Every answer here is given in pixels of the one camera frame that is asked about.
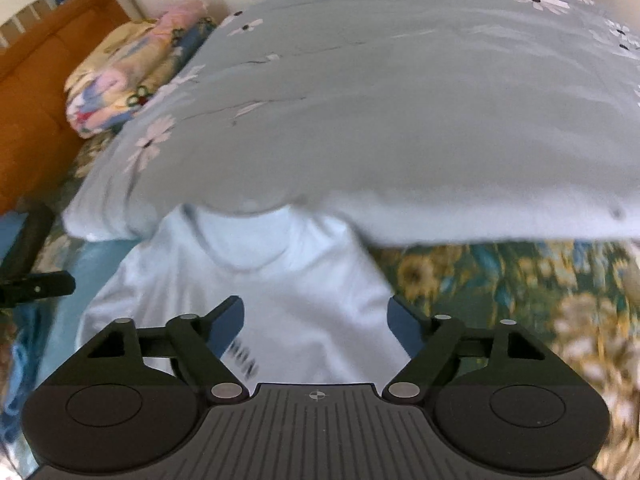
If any blue cloth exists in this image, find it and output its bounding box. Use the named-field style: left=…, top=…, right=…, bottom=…
left=0, top=210, right=31, bottom=271

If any wooden headboard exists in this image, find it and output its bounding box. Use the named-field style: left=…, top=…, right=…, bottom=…
left=0, top=0, right=133, bottom=216

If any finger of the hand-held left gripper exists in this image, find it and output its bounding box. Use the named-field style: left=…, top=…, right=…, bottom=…
left=0, top=269, right=77, bottom=307

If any teal floral bed sheet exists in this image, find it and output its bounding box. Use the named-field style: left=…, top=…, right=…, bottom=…
left=0, top=125, right=640, bottom=480

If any folded colourful cartoon quilt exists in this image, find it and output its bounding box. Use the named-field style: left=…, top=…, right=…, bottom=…
left=65, top=0, right=221, bottom=140

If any light blue folded garment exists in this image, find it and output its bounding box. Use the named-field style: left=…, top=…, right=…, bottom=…
left=0, top=305, right=51, bottom=441

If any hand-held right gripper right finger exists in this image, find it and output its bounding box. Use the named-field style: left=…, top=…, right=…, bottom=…
left=381, top=294, right=547, bottom=403

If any grey-blue daisy print duvet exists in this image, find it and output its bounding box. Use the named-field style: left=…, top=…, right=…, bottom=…
left=62, top=0, right=640, bottom=248

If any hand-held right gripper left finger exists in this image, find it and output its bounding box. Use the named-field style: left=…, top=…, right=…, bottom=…
left=85, top=295, right=249, bottom=404

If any pale blue shirt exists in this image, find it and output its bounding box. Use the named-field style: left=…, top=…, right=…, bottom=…
left=75, top=202, right=416, bottom=386

